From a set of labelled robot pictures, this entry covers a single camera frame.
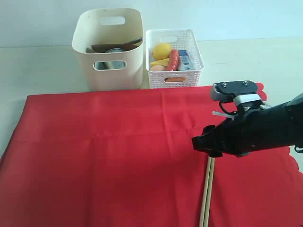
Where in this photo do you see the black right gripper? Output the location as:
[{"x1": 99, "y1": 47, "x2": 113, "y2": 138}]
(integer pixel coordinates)
[{"x1": 191, "y1": 104, "x2": 296, "y2": 157}]

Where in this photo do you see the fried chicken nugget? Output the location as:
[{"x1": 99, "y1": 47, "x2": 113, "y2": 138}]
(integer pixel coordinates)
[{"x1": 165, "y1": 77, "x2": 186, "y2": 83}]

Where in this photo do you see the wooden chopstick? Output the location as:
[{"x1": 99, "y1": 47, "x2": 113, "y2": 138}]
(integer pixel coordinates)
[
  {"x1": 203, "y1": 157, "x2": 215, "y2": 227},
  {"x1": 199, "y1": 157, "x2": 211, "y2": 227}
]

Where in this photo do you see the blue milk carton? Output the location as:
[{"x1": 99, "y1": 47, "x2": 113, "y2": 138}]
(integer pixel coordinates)
[{"x1": 177, "y1": 50, "x2": 195, "y2": 71}]

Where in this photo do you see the red sausage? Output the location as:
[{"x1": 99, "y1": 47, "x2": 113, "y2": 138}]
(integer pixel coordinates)
[{"x1": 166, "y1": 49, "x2": 179, "y2": 71}]

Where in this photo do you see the yellow cheese wedge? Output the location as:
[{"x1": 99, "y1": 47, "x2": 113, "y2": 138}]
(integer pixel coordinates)
[{"x1": 150, "y1": 58, "x2": 169, "y2": 67}]

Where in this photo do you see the brown egg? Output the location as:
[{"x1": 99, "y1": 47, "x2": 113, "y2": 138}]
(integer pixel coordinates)
[{"x1": 150, "y1": 65, "x2": 166, "y2": 71}]

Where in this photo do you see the yellow lemon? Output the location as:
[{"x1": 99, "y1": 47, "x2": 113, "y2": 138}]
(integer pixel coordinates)
[{"x1": 152, "y1": 43, "x2": 172, "y2": 61}]

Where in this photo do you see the silver table knife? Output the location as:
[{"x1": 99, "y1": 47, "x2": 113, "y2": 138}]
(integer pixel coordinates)
[{"x1": 124, "y1": 37, "x2": 143, "y2": 45}]

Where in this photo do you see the stainless steel cup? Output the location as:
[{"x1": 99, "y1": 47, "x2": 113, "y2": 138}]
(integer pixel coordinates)
[{"x1": 105, "y1": 48, "x2": 126, "y2": 70}]

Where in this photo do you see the brown wooden plate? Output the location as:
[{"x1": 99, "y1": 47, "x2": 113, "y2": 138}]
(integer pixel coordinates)
[{"x1": 91, "y1": 44, "x2": 138, "y2": 53}]

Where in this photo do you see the pale green ceramic bowl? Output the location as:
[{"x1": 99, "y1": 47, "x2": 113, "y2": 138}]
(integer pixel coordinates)
[{"x1": 94, "y1": 61, "x2": 126, "y2": 70}]

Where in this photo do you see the dark wooden spoon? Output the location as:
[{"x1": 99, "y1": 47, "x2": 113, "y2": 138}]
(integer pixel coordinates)
[{"x1": 86, "y1": 48, "x2": 95, "y2": 53}]

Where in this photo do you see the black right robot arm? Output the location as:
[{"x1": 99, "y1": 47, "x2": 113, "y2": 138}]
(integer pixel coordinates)
[{"x1": 192, "y1": 95, "x2": 303, "y2": 157}]

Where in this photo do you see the red tablecloth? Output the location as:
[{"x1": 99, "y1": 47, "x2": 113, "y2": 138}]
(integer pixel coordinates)
[{"x1": 0, "y1": 82, "x2": 303, "y2": 227}]

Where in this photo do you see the white woven plastic basket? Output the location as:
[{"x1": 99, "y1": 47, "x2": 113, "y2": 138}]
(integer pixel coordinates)
[{"x1": 145, "y1": 29, "x2": 204, "y2": 88}]

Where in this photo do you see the cream plastic bin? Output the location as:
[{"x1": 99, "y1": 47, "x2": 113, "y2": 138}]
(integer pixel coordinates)
[{"x1": 71, "y1": 8, "x2": 143, "y2": 91}]

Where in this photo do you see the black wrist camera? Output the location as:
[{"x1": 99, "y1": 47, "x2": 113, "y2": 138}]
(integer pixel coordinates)
[{"x1": 210, "y1": 80, "x2": 258, "y2": 101}]

